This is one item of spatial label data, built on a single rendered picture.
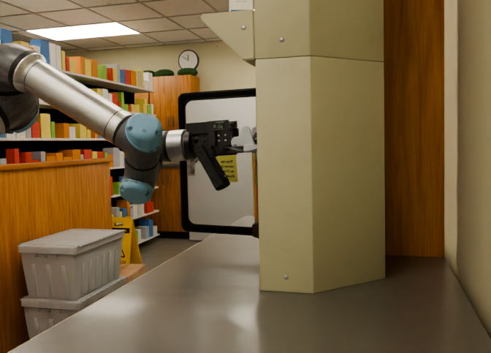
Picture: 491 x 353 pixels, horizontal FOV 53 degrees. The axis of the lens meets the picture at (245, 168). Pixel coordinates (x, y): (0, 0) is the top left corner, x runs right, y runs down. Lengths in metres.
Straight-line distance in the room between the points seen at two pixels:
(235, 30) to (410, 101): 0.53
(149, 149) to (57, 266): 2.22
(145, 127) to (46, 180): 2.64
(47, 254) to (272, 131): 2.37
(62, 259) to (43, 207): 0.58
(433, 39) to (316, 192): 0.57
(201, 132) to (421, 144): 0.57
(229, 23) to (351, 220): 0.48
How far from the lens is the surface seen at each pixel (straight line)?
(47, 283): 3.28
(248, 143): 1.10
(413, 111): 1.35
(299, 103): 0.99
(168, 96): 6.79
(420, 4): 1.39
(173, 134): 1.19
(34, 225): 3.56
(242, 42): 1.03
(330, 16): 1.05
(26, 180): 3.48
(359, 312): 0.93
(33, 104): 1.33
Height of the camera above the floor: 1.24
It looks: 3 degrees down
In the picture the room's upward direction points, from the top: 1 degrees counter-clockwise
